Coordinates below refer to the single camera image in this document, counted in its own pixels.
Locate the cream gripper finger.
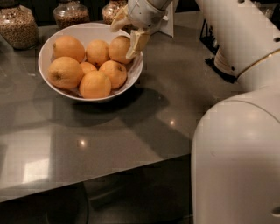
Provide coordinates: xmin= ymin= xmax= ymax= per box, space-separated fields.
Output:
xmin=126 ymin=29 xmax=151 ymax=59
xmin=110 ymin=5 xmax=130 ymax=32

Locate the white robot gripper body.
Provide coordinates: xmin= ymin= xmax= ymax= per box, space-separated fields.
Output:
xmin=128 ymin=0 xmax=167 ymax=34

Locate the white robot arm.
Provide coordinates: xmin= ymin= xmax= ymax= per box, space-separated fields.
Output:
xmin=191 ymin=0 xmax=280 ymax=224

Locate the white ceramic bowl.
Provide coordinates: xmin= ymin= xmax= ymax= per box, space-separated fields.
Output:
xmin=38 ymin=23 xmax=144 ymax=103

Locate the glass jar right cereal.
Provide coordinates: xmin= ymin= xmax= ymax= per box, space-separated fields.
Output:
xmin=102 ymin=0 xmax=133 ymax=33

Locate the glass jar cereal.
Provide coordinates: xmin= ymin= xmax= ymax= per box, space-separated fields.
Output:
xmin=0 ymin=0 xmax=39 ymax=50
xmin=102 ymin=0 xmax=133 ymax=33
xmin=52 ymin=0 xmax=90 ymax=29

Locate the white folded paper sign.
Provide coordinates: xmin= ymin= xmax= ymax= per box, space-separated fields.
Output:
xmin=159 ymin=0 xmax=179 ymax=38

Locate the glass jar middle cereal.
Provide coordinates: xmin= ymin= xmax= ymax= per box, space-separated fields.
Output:
xmin=52 ymin=0 xmax=90 ymax=29

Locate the small orange in centre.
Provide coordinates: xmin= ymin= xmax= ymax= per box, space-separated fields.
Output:
xmin=80 ymin=61 xmax=97 ymax=74

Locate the glass jar left cereal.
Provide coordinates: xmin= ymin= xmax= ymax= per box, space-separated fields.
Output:
xmin=0 ymin=0 xmax=39 ymax=50

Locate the black wire rack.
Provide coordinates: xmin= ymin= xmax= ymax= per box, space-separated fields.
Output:
xmin=199 ymin=20 xmax=236 ymax=83

